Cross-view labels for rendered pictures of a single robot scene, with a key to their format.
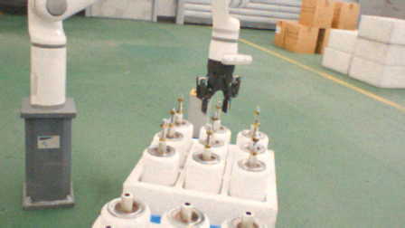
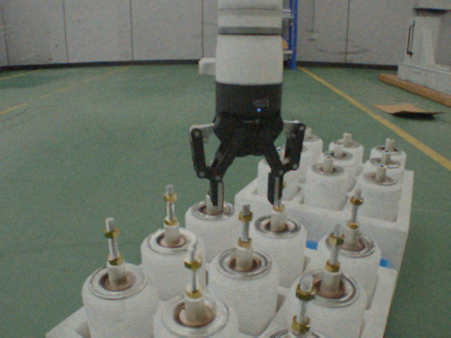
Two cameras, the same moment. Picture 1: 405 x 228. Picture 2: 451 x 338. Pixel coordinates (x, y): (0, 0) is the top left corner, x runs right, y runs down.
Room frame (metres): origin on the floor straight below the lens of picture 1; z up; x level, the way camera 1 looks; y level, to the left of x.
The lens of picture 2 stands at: (1.56, 0.12, 0.55)
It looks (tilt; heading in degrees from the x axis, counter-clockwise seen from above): 20 degrees down; 205
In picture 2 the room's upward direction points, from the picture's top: straight up
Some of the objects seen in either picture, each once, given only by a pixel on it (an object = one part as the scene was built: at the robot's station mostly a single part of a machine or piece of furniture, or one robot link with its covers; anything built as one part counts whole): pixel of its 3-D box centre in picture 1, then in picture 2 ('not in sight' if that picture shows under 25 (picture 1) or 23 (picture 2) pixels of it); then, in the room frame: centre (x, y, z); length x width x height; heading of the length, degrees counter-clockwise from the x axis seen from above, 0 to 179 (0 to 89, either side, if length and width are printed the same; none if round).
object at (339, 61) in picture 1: (352, 61); not in sight; (4.10, -1.33, 0.09); 0.39 x 0.39 x 0.18; 22
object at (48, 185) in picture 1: (48, 152); not in sight; (1.16, 0.45, 0.15); 0.15 x 0.15 x 0.30; 22
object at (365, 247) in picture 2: (162, 151); (350, 244); (1.04, 0.10, 0.25); 0.08 x 0.08 x 0.01
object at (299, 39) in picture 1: (300, 38); not in sight; (4.99, -0.99, 0.15); 0.30 x 0.24 x 0.30; 21
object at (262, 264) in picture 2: (211, 142); (244, 263); (1.15, -0.03, 0.25); 0.08 x 0.08 x 0.01
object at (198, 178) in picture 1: (202, 189); (273, 273); (1.03, -0.02, 0.16); 0.10 x 0.10 x 0.18
